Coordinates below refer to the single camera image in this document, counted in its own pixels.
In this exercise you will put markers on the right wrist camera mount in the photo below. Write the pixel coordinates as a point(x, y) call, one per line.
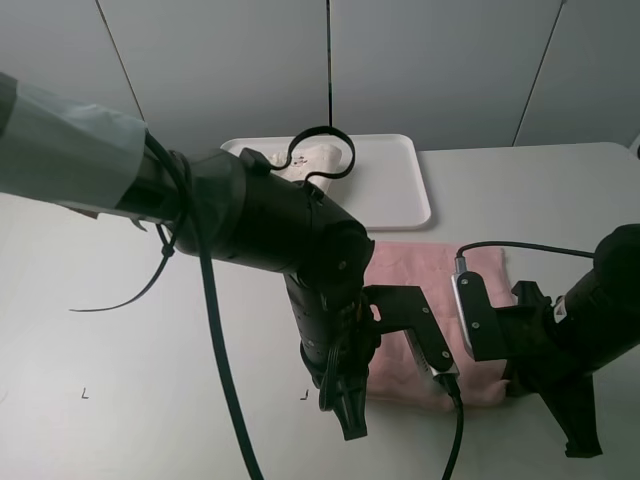
point(478, 320)

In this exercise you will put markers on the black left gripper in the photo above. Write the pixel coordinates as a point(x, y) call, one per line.
point(335, 344)

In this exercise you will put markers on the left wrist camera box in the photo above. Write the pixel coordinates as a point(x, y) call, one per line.
point(405, 309)

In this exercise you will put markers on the white textured towel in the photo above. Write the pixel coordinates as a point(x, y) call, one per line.
point(322, 157)

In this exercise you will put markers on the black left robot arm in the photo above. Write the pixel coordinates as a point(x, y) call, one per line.
point(233, 208)

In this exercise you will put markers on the white rectangular plastic tray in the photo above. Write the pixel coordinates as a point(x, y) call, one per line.
point(385, 190)

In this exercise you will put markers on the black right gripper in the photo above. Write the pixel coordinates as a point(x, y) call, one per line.
point(540, 360)

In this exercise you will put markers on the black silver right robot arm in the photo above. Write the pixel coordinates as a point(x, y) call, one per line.
point(599, 315)

